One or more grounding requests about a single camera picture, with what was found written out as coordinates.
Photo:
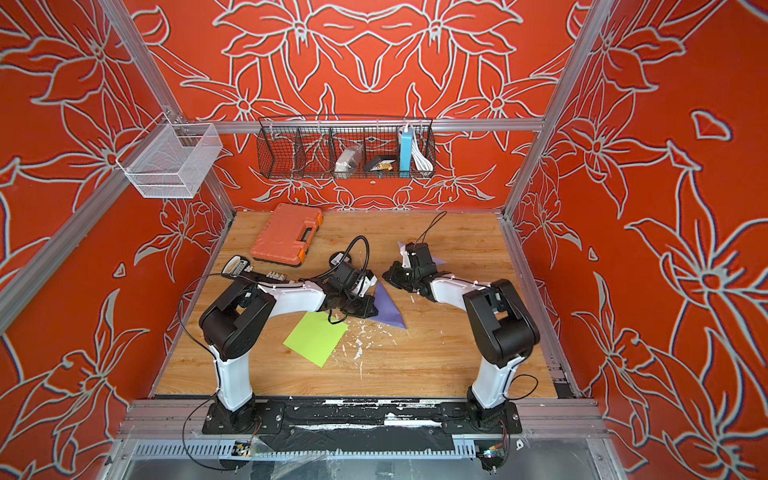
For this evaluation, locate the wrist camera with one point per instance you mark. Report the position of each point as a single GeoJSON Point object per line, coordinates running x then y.
{"type": "Point", "coordinates": [366, 280]}
{"type": "Point", "coordinates": [416, 255]}

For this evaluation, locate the light lavender square paper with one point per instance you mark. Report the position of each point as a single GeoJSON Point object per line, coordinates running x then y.
{"type": "Point", "coordinates": [441, 260]}

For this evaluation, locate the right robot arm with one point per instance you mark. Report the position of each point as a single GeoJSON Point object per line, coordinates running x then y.
{"type": "Point", "coordinates": [502, 327]}

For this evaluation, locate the black wire wall basket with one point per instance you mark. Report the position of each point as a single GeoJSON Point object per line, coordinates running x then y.
{"type": "Point", "coordinates": [308, 147]}

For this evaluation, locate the black round disc with label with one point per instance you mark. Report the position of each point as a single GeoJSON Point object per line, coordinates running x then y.
{"type": "Point", "coordinates": [339, 258]}

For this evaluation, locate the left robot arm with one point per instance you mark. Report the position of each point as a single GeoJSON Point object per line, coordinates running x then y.
{"type": "Point", "coordinates": [232, 324]}

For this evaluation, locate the orange plastic tool case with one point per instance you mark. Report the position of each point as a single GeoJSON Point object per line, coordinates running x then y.
{"type": "Point", "coordinates": [287, 234]}

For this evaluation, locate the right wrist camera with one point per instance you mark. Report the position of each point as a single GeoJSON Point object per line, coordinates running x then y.
{"type": "Point", "coordinates": [416, 255]}

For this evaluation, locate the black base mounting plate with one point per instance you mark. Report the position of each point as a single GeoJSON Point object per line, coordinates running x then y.
{"type": "Point", "coordinates": [272, 415]}

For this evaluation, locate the lime green square paper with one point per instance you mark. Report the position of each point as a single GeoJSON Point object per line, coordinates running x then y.
{"type": "Point", "coordinates": [315, 338]}

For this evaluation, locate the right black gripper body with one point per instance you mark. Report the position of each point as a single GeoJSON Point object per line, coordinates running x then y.
{"type": "Point", "coordinates": [404, 278]}

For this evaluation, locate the silver packet in basket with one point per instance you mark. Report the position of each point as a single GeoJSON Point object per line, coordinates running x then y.
{"type": "Point", "coordinates": [347, 163]}

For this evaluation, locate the dark purple square paper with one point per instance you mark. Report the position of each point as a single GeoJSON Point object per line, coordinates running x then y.
{"type": "Point", "coordinates": [387, 312]}

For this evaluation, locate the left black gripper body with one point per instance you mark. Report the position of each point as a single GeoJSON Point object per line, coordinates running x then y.
{"type": "Point", "coordinates": [356, 306]}

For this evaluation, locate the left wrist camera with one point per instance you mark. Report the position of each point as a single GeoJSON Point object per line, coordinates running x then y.
{"type": "Point", "coordinates": [366, 280]}

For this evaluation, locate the black item in basket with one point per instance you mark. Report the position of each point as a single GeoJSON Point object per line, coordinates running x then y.
{"type": "Point", "coordinates": [382, 164]}

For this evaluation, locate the white slotted cable duct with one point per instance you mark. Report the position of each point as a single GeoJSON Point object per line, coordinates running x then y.
{"type": "Point", "coordinates": [240, 450]}

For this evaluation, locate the clear plastic wall bin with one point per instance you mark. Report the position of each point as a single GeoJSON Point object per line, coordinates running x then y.
{"type": "Point", "coordinates": [172, 161]}

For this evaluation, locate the light blue box in basket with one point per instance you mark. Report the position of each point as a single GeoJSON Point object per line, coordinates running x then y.
{"type": "Point", "coordinates": [405, 153]}

